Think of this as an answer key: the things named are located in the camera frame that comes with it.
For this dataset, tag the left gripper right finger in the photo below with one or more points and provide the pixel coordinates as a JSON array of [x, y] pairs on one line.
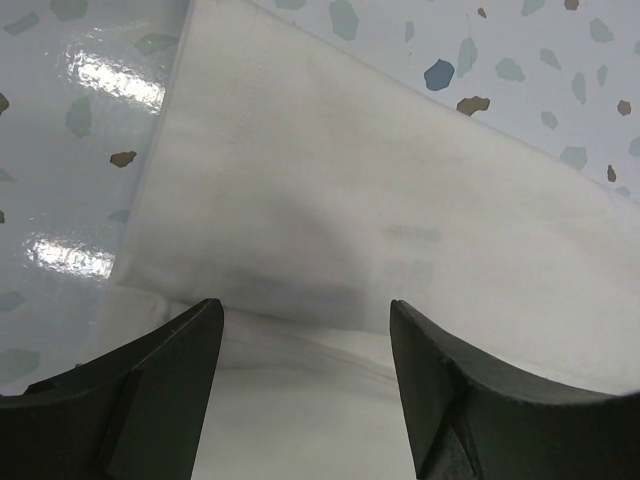
[[470, 415]]

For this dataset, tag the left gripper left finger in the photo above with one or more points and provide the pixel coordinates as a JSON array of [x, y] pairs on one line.
[[136, 412]]

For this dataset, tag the white t shirt red print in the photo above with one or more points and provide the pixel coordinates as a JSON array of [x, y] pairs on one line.
[[306, 192]]

